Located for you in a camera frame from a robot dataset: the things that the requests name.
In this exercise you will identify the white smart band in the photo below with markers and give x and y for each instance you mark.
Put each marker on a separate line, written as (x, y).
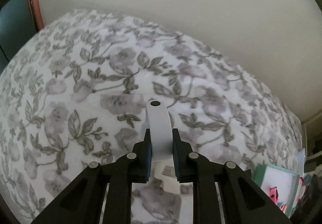
(158, 121)

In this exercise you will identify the coral blue token case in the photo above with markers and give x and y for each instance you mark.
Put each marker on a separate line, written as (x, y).
(283, 208)

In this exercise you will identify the teal cardboard tray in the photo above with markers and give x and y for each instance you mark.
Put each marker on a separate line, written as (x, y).
(288, 183)

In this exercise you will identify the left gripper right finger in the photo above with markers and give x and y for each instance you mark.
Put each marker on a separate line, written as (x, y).
(180, 155)

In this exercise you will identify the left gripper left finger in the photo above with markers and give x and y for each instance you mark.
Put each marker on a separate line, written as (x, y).
(141, 165)

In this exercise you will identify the floral grey white blanket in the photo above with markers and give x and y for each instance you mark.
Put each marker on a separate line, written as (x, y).
(76, 92)

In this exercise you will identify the red pink rolled mat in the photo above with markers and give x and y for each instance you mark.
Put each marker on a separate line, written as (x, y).
(34, 9)

